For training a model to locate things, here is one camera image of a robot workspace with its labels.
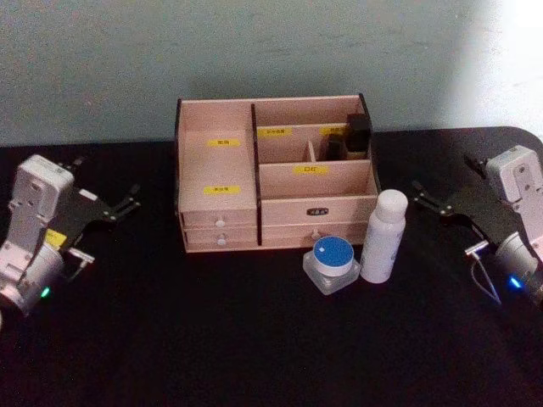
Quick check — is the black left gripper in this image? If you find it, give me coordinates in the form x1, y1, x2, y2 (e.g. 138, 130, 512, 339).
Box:
43, 155, 143, 256

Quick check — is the glass cream jar blue lid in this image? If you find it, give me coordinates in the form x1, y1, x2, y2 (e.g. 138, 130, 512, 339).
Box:
302, 235, 362, 297

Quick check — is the left gripper cable silver plug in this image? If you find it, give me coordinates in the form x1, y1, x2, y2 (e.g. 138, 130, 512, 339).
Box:
63, 247, 96, 283

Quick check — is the plain pale wall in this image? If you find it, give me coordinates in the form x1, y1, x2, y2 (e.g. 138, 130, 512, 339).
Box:
0, 0, 543, 148

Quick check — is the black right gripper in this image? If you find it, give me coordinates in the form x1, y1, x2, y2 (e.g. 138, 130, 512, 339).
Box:
411, 154, 522, 248

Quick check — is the gripper cable silver plug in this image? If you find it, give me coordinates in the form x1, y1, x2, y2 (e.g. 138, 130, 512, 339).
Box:
63, 247, 96, 283
464, 240, 504, 305

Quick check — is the short black cosmetic box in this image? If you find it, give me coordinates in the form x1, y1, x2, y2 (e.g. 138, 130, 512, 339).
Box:
326, 133, 346, 162

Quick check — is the right gripper cable silver plug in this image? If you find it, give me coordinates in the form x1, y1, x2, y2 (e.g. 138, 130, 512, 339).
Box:
464, 240, 504, 305

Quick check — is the small wooden drawer white knob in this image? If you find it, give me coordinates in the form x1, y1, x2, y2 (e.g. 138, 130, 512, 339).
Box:
181, 209, 259, 229
183, 227, 260, 250

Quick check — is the white spray bottle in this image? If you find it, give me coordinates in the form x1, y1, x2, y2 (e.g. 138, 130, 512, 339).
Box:
359, 189, 409, 284

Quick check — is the wide wooden drawer white knob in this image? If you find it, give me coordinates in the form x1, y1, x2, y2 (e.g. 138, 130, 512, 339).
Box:
260, 221, 371, 248

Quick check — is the wooden desk organizer with compartments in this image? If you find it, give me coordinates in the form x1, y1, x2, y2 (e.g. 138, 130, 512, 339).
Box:
175, 92, 379, 254

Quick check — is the tall black cosmetic box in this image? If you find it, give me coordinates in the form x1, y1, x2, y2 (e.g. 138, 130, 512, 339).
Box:
346, 112, 372, 154

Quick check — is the black table cloth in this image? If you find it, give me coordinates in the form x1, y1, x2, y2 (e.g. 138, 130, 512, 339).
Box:
0, 125, 543, 407

